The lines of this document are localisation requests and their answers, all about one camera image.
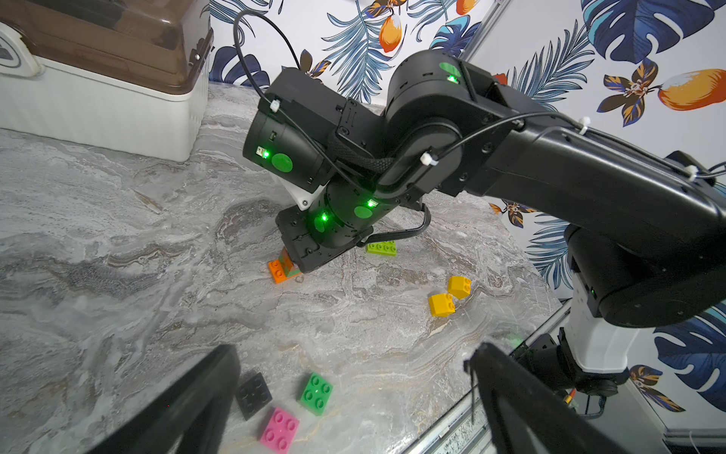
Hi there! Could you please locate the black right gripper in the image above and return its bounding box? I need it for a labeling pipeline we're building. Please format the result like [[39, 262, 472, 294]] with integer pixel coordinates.
[[275, 206, 374, 274]]

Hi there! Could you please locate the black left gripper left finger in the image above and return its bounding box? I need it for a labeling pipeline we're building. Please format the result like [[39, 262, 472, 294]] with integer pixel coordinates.
[[91, 344, 240, 453]]

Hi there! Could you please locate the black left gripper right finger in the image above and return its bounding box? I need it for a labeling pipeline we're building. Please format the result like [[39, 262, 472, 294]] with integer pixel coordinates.
[[466, 342, 625, 453]]

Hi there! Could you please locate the brown orange square lego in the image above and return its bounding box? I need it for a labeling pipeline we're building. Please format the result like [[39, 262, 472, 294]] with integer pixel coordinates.
[[278, 248, 296, 276]]

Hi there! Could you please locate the orange lego plate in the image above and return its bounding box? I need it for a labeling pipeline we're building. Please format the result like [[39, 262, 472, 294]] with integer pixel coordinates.
[[268, 259, 294, 284]]

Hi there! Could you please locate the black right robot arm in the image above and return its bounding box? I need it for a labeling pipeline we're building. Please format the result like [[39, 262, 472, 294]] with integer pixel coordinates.
[[243, 50, 725, 396]]

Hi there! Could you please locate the black lego brick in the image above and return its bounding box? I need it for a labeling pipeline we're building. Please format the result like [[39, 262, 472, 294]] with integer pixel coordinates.
[[236, 372, 272, 421]]

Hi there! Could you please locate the lime green long lego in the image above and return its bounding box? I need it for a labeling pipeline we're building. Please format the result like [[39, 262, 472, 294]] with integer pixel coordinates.
[[366, 241, 397, 257]]

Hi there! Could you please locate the pink lego brick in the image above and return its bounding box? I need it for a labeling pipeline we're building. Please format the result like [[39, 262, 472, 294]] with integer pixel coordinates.
[[260, 408, 300, 454]]

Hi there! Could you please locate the green lego with number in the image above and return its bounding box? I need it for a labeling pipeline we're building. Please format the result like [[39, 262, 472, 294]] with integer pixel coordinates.
[[299, 373, 334, 416]]

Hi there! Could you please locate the yellow lego brick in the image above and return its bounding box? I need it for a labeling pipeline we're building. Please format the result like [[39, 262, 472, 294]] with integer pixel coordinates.
[[428, 293, 456, 318], [447, 276, 472, 300]]

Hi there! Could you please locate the white box brown lid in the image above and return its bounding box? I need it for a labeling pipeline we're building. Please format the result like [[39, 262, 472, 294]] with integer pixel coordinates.
[[1, 1, 215, 162]]

